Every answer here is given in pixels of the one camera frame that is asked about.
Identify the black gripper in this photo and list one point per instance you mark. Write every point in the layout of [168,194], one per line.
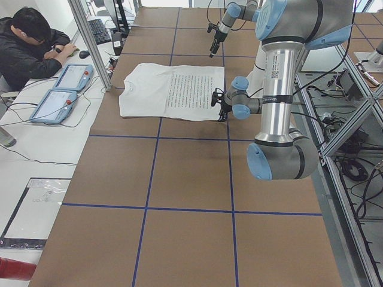
[224,106]
[218,35]

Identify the white long-sleeve printed shirt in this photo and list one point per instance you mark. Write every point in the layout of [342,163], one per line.
[182,92]

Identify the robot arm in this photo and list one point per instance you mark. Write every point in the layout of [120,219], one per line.
[248,12]
[287,30]

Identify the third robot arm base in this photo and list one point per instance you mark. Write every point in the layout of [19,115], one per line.
[370,62]

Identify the black keyboard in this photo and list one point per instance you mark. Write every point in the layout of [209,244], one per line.
[99,31]

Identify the black computer mouse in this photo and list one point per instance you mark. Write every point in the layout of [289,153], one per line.
[84,54]

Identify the upper blue teach pendant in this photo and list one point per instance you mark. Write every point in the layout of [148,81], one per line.
[74,77]

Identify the blue teach pendant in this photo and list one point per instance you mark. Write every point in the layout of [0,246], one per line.
[54,107]
[74,77]

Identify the lower blue teach pendant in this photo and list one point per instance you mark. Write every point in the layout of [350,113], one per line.
[54,107]

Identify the seated person in black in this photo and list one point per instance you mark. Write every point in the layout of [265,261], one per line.
[31,49]

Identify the clear plastic sleeve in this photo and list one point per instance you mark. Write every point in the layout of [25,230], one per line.
[34,214]

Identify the red fire extinguisher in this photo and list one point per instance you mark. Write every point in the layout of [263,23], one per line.
[16,270]

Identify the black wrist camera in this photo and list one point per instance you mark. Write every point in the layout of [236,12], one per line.
[217,96]
[213,26]

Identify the aluminium frame post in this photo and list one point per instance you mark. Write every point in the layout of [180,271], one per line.
[86,33]

